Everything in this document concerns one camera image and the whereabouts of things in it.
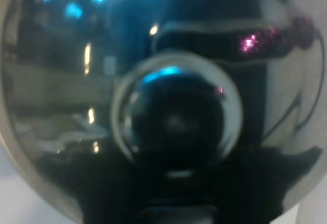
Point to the stainless steel teapot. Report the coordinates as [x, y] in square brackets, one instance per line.
[165, 111]

